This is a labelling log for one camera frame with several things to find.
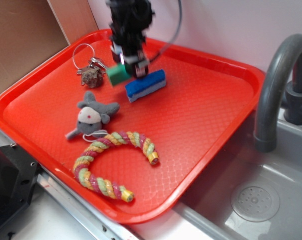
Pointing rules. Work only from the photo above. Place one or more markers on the brown cardboard box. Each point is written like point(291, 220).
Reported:
point(33, 31)

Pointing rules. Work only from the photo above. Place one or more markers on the grey toy faucet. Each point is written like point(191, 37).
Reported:
point(282, 88)

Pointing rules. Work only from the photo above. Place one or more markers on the red plastic tray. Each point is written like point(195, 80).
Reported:
point(205, 100)

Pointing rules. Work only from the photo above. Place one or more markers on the grey plush mouse toy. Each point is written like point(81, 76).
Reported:
point(92, 117)

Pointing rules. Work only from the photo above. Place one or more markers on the grey toy sink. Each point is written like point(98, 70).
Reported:
point(246, 194)

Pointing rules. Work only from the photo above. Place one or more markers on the green rectangular block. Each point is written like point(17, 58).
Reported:
point(117, 74)

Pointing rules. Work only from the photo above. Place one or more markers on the blue sponge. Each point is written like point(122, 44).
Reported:
point(146, 85)

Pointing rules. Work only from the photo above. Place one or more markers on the bunch of silver keys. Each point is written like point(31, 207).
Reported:
point(93, 62)

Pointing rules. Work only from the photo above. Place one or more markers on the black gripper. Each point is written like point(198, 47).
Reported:
point(129, 20)

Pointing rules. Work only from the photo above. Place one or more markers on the brown rock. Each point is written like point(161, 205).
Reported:
point(92, 77)

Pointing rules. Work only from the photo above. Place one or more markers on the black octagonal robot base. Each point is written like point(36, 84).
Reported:
point(18, 175)

